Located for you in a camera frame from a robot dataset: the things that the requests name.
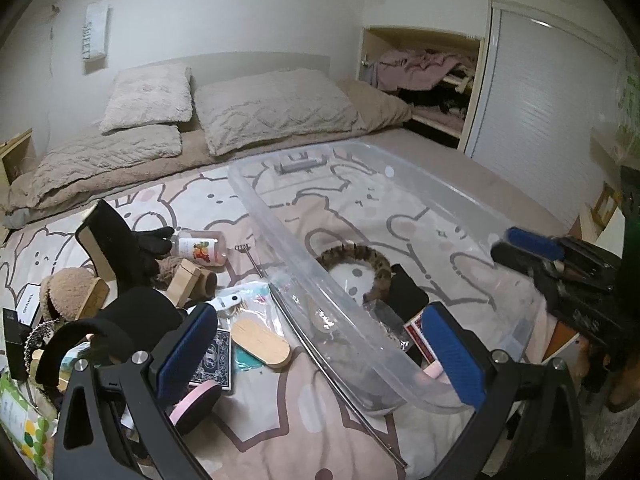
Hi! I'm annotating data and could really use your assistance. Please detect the tan plush item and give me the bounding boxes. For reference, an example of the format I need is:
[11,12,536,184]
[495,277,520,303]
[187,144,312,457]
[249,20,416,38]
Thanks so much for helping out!
[39,267,111,323]

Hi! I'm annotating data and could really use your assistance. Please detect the metal telescopic back scratcher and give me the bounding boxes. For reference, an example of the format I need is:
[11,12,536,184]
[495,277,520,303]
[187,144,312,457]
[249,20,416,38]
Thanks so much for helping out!
[235,242,408,466]

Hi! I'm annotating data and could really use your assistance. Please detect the clear zip bag teal print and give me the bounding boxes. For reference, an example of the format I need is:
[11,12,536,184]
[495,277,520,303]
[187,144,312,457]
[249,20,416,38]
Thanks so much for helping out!
[212,280,276,373]

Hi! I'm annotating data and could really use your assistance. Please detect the blue playing card box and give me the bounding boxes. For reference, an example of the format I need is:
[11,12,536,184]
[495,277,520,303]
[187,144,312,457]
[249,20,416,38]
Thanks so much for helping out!
[187,327,236,393]

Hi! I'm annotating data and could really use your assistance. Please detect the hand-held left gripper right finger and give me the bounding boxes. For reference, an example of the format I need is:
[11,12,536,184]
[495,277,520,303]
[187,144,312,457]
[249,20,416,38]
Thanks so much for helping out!
[420,302,586,480]

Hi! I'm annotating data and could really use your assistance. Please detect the small printed jar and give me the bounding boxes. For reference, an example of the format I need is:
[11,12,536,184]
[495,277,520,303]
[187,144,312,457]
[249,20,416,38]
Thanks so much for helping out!
[170,230,228,266]

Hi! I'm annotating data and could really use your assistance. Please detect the brown cylinder cup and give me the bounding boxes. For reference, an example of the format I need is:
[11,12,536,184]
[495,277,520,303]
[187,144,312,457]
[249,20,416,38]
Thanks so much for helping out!
[192,270,219,298]

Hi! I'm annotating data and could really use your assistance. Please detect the round pink rimmed mirror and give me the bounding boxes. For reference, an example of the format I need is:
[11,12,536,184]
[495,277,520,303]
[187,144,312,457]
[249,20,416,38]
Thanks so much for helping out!
[167,380,223,436]

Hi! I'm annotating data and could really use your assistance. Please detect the pink clothes pile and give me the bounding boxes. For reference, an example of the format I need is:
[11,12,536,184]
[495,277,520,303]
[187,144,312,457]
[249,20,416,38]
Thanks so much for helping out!
[372,49,476,92]

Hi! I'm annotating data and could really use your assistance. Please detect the green wet wipes pack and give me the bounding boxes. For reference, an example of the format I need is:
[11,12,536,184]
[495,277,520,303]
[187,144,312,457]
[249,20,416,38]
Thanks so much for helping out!
[0,370,58,466]

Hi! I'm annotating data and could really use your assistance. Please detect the long wooden shelf unit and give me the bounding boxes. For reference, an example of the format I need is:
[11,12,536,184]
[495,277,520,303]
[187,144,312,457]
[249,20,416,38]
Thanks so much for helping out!
[0,129,36,186]

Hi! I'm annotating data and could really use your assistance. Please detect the white box black edges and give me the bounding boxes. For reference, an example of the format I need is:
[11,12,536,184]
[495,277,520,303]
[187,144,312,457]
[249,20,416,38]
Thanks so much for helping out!
[12,282,43,328]

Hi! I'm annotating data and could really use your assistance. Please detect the red playing card box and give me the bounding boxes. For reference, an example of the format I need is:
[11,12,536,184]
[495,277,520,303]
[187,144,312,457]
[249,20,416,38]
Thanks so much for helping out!
[404,310,436,361]

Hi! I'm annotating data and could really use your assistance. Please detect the grey fluffy rug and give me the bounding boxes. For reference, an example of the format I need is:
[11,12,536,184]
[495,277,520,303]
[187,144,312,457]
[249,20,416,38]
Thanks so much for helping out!
[575,400,640,480]

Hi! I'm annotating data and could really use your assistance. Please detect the dark clothes pile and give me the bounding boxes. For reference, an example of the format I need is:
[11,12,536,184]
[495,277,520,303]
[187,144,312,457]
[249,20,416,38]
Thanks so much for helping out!
[397,85,473,116]

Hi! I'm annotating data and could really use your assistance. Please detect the brown furry hair claw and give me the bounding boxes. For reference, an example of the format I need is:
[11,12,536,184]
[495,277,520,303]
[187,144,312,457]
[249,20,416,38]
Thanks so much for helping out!
[317,245,396,306]

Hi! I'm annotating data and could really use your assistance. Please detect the white hanging wall sign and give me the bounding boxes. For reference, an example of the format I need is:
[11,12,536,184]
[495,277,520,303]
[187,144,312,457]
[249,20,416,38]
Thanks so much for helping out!
[80,4,110,61]

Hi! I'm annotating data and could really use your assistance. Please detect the oval wooden brush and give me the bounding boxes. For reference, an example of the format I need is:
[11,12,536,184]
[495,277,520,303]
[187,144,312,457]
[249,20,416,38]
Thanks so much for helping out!
[231,317,292,372]

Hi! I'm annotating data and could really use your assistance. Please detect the black glove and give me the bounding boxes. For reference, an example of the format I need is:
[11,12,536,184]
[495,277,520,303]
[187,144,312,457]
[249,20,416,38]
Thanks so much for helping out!
[130,226,176,286]

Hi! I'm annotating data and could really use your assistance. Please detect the tall black box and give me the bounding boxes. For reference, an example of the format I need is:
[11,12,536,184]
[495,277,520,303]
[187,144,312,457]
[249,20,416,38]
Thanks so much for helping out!
[2,307,31,381]

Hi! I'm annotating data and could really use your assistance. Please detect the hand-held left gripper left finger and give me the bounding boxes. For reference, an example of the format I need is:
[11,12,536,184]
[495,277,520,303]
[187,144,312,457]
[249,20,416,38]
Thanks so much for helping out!
[52,302,221,480]

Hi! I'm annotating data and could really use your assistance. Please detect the small fluffy pillow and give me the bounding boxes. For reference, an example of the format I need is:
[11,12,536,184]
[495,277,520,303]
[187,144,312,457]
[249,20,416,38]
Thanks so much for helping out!
[99,63,193,135]

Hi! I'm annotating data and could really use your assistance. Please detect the white sliding closet door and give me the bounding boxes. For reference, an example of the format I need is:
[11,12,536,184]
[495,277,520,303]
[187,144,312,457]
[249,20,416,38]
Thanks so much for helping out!
[462,0,626,231]

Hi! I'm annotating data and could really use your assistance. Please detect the large fluffy pillow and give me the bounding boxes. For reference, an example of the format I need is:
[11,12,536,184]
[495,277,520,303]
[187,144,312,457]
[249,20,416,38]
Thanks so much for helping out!
[192,67,358,157]

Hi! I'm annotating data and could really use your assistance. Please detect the person's right hand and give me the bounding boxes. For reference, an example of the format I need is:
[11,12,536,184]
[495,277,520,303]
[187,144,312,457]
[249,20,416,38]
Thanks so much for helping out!
[605,350,640,413]

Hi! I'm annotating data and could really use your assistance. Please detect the brown fur hair tie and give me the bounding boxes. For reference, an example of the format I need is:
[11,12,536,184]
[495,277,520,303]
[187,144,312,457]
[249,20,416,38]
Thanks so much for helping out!
[155,255,183,291]

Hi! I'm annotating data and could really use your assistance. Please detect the folded fluffy blanket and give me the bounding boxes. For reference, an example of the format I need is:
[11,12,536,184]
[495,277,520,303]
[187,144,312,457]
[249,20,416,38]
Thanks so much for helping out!
[35,124,182,196]

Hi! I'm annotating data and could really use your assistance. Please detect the beige fleece blanket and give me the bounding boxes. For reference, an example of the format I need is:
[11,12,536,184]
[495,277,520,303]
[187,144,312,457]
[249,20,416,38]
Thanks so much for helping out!
[0,77,413,231]

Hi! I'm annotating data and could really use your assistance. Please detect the clear plastic storage container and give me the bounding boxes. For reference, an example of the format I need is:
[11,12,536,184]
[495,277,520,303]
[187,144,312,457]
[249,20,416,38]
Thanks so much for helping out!
[227,140,556,416]

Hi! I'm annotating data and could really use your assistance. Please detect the black headband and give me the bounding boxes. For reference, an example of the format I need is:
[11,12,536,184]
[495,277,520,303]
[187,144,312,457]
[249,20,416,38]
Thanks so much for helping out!
[37,287,188,411]

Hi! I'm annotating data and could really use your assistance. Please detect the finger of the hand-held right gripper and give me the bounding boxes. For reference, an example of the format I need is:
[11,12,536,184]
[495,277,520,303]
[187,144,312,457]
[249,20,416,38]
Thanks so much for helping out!
[492,241,566,288]
[506,226,596,266]

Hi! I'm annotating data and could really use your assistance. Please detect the wooden block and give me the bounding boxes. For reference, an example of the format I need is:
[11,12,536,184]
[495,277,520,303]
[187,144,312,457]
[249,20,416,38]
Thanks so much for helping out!
[167,259,201,306]

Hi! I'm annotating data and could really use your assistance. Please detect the rhinestone hair band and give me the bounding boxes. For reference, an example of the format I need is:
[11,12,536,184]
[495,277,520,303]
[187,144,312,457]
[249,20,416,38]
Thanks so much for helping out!
[22,322,63,361]

